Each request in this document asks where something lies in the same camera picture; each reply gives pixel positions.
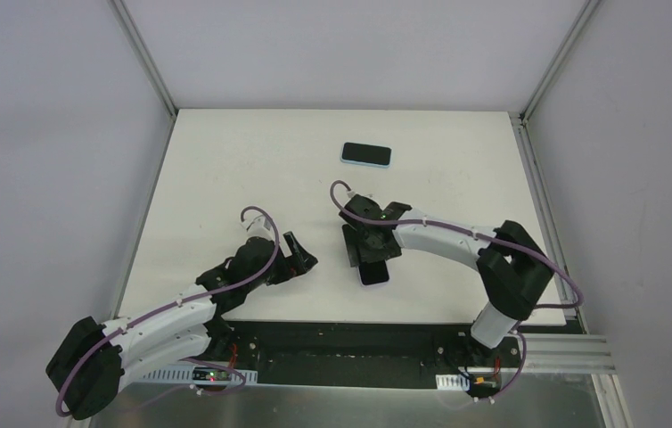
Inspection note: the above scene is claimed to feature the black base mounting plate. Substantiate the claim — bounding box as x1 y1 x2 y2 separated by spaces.
197 321 520 389

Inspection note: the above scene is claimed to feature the black phone purple frame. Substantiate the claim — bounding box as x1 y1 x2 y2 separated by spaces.
359 262 390 284

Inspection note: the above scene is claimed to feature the right white cable duct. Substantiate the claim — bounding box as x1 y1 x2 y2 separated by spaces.
435 374 471 391

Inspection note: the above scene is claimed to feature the black phone light blue case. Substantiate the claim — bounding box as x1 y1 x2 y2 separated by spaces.
340 142 392 169

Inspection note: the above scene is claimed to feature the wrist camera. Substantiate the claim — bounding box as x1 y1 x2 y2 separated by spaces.
246 215 273 236
356 194 375 204

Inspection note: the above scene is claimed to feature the white cable duct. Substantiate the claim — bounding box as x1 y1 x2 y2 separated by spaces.
435 374 471 391
135 364 258 386

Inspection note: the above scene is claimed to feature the controller board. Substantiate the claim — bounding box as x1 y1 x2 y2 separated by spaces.
192 366 234 383
469 375 501 393

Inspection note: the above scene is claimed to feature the left controller board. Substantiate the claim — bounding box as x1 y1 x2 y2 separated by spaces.
192 366 234 383

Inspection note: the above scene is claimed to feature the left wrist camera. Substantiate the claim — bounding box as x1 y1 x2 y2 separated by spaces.
246 215 273 236

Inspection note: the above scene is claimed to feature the right controller board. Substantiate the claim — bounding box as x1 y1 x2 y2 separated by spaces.
469 375 501 393

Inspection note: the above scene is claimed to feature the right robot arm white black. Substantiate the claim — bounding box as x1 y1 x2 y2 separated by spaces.
339 194 555 366

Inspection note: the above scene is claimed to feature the left white cable duct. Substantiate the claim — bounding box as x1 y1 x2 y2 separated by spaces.
135 364 258 386

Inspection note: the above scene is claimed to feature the right aluminium frame rail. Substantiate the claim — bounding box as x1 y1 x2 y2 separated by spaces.
510 112 616 376

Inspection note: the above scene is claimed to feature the lavender phone case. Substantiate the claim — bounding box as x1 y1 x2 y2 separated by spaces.
357 262 391 288

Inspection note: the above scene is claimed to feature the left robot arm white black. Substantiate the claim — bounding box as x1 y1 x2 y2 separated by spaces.
45 232 318 420

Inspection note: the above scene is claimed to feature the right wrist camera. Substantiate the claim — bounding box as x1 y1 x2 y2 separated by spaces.
356 194 375 204

